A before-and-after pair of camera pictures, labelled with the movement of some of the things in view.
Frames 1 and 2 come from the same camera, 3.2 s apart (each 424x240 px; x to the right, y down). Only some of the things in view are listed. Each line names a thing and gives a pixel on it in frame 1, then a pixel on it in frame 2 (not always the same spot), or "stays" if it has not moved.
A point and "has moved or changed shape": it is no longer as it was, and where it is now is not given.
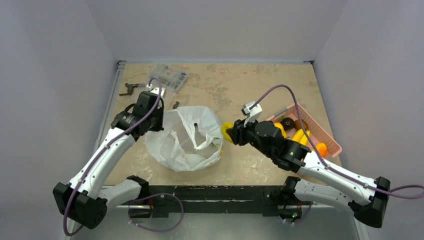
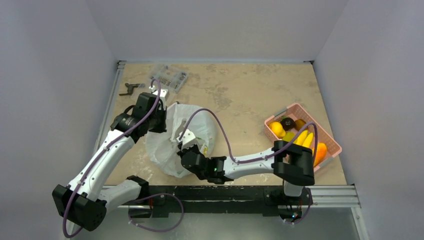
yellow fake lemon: [279, 125] stays
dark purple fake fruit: [287, 123] stays
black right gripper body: [237, 132] -> [185, 154]
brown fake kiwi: [298, 124] stays
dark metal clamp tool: [130, 87] stays
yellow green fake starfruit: [227, 125] -> [289, 136]
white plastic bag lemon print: [187, 139] has moved or changed shape
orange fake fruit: [321, 148] stays
